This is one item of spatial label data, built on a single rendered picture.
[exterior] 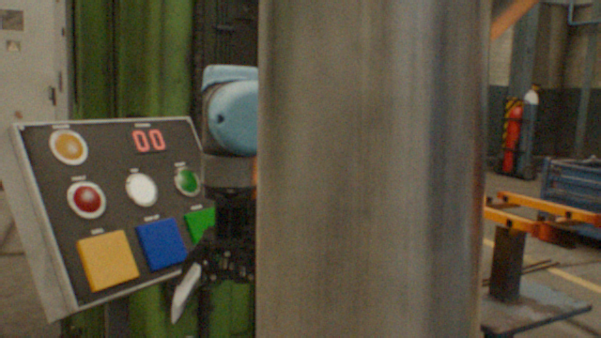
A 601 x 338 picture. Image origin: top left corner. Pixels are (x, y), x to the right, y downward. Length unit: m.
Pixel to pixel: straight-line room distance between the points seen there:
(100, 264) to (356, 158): 0.65
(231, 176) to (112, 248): 0.25
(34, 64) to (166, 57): 5.24
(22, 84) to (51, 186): 5.61
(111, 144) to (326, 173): 0.73
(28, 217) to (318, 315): 0.67
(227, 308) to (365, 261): 1.20
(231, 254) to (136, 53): 0.98
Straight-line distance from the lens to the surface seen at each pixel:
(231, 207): 0.64
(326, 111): 0.15
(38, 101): 6.37
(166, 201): 0.89
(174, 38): 1.18
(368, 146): 0.15
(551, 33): 10.42
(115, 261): 0.79
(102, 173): 0.84
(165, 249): 0.84
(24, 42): 6.39
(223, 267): 0.66
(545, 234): 1.30
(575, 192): 5.03
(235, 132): 0.50
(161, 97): 1.17
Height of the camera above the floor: 1.27
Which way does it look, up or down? 9 degrees down
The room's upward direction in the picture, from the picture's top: 3 degrees clockwise
